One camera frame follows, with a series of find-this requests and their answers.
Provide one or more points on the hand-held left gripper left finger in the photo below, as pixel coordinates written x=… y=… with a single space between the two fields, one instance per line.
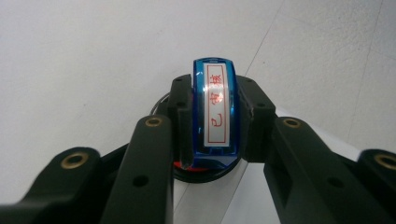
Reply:
x=183 y=124

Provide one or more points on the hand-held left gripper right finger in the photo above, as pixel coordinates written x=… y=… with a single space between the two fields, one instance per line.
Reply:
x=253 y=124

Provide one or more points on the blue stamp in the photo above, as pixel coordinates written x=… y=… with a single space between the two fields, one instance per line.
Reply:
x=199 y=124

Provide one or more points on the white paper sheet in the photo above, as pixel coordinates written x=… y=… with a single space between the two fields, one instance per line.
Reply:
x=211 y=202

